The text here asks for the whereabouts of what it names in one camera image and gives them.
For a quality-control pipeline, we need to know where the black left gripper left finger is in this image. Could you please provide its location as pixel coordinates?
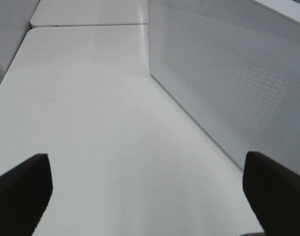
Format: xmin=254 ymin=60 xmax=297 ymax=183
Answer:
xmin=0 ymin=153 xmax=53 ymax=236

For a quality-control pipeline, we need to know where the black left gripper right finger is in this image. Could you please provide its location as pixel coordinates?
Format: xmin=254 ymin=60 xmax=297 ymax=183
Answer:
xmin=242 ymin=151 xmax=300 ymax=236

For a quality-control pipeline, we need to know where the white microwave door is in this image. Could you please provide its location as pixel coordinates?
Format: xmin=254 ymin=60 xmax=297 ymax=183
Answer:
xmin=149 ymin=0 xmax=300 ymax=175

